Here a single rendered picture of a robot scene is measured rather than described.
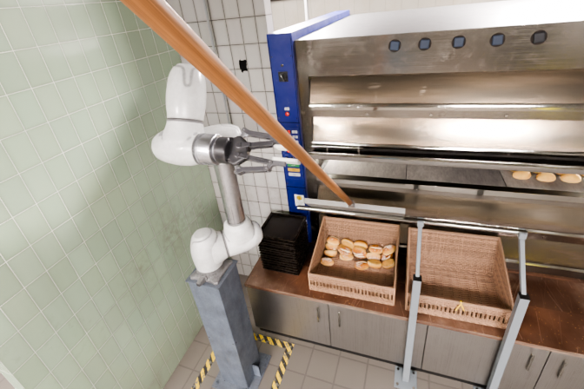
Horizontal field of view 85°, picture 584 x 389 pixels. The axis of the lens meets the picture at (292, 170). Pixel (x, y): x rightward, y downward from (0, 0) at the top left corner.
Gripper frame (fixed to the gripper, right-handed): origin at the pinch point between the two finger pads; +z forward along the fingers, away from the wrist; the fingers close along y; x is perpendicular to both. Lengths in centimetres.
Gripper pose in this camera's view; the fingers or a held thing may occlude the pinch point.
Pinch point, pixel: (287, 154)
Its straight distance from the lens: 82.6
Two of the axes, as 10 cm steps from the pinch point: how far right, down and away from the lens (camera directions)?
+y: -1.4, 9.7, -1.9
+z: 9.4, 0.7, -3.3
